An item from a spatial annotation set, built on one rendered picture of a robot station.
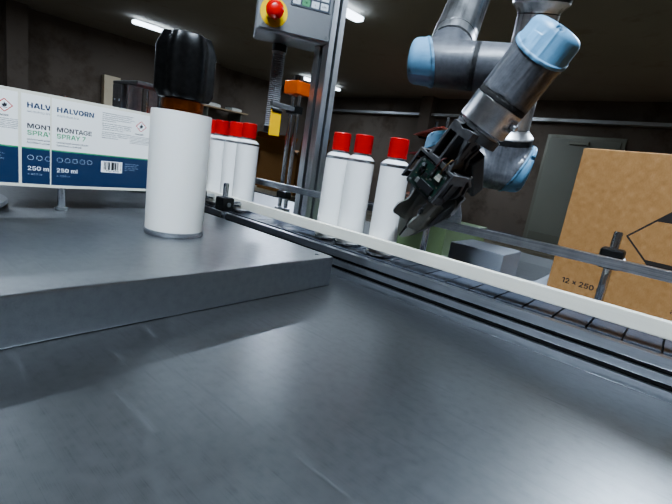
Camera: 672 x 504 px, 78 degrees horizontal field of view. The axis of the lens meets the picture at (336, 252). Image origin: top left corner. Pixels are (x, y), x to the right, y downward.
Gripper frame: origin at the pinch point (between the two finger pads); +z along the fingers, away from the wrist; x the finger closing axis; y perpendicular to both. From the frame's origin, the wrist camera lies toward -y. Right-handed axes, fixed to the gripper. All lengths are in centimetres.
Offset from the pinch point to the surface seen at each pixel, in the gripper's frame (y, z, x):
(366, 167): 1.8, -3.4, -12.8
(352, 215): 2.7, 4.6, -9.0
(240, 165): 3.1, 17.3, -40.6
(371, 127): -886, 239, -631
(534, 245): -2.7, -11.9, 16.4
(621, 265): -2.7, -17.4, 25.9
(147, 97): 13, 20, -70
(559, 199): -846, 78, -137
